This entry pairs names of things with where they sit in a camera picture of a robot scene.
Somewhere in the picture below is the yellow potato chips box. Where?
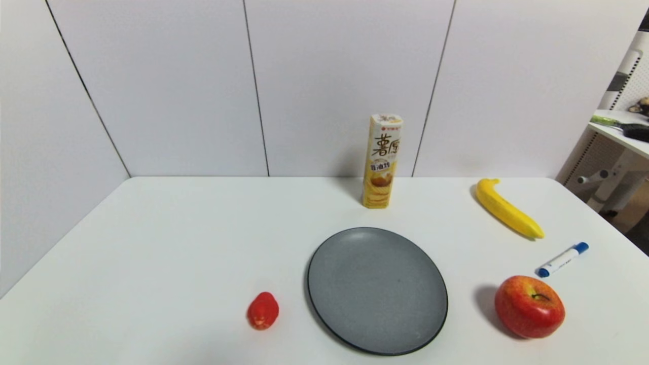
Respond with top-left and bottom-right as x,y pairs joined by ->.
362,114 -> 404,209

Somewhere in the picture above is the gray round plate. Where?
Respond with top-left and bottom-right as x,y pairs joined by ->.
307,227 -> 449,356

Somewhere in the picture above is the black object on desk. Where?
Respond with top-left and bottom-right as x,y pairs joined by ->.
623,124 -> 649,143

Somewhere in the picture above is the yellow banana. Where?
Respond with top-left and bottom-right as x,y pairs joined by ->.
475,178 -> 546,240

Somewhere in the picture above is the red apple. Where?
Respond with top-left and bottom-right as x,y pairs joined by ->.
494,275 -> 566,339

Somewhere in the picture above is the white marker with blue cap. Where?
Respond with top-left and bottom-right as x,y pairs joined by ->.
537,242 -> 590,278

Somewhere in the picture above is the green tool on desk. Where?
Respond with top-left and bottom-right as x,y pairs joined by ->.
591,115 -> 632,128

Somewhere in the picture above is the white side desk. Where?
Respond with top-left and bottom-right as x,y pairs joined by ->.
556,109 -> 649,213

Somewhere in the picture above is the white pegboard panel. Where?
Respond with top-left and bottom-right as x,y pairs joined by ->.
598,30 -> 649,112

